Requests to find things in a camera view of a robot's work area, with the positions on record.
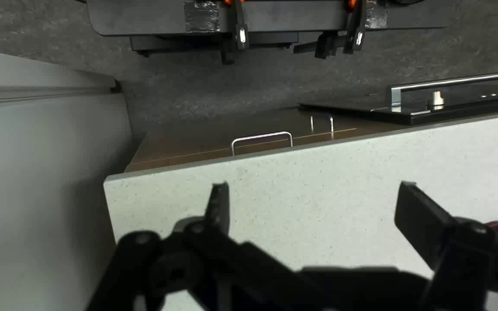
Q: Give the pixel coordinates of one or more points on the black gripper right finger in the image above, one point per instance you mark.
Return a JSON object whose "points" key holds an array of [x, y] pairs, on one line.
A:
{"points": [[461, 250]]}

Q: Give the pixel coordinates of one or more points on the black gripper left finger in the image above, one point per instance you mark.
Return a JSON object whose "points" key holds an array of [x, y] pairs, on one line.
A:
{"points": [[196, 257]]}

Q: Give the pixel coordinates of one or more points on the wooden drawer front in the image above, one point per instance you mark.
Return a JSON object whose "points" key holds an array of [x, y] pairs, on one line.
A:
{"points": [[210, 138]]}

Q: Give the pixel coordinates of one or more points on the black clamp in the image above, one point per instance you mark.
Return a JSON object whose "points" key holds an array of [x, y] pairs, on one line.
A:
{"points": [[350, 38]]}

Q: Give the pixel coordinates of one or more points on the silver drawer handle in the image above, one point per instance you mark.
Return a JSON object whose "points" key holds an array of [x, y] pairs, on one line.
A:
{"points": [[262, 136]]}

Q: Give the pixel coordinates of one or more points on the silver cabinet door handle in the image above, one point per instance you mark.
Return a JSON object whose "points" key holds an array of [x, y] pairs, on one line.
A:
{"points": [[323, 124]]}

